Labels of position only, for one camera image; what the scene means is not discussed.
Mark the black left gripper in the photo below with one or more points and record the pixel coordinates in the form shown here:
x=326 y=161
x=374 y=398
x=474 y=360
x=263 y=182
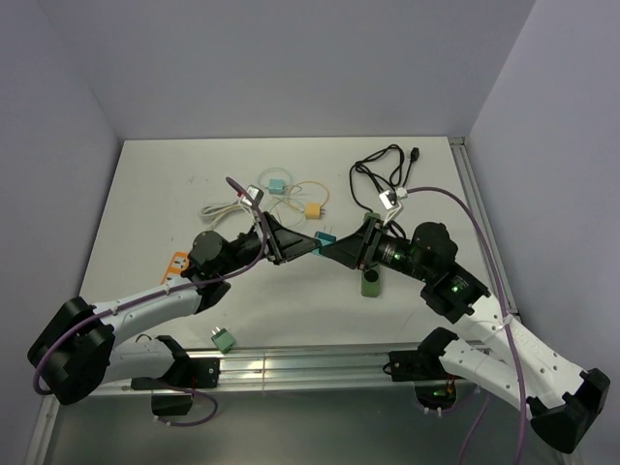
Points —
x=284 y=245

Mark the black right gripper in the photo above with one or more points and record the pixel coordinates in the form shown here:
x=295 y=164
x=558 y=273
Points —
x=347 y=250

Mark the teal dual usb charger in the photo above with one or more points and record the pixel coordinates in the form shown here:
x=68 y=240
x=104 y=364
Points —
x=326 y=237

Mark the yellow charger plug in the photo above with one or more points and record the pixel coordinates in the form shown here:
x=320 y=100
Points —
x=314 y=211

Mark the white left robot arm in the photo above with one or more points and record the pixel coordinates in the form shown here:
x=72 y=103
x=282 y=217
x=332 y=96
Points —
x=86 y=345

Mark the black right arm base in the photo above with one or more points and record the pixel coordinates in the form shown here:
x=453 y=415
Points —
x=437 y=392

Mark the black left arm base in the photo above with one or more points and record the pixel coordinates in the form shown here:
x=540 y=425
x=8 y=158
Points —
x=175 y=393

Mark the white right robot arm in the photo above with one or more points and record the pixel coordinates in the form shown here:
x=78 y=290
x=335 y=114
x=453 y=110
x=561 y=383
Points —
x=484 y=345

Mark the green charger plug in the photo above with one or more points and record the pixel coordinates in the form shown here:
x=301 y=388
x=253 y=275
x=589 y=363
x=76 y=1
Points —
x=222 y=340

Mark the green power strip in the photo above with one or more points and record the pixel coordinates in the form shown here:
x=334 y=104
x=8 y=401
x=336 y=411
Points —
x=370 y=283

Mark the orange power strip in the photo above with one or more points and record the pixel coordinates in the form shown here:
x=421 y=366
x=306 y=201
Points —
x=178 y=263

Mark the teal charger plug with cable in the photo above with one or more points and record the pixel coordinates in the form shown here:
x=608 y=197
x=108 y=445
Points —
x=284 y=197

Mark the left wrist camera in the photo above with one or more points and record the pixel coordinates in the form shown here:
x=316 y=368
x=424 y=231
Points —
x=254 y=195

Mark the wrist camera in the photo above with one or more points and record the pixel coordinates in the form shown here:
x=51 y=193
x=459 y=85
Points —
x=392 y=200
x=254 y=195

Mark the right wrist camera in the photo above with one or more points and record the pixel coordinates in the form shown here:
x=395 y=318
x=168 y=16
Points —
x=392 y=200

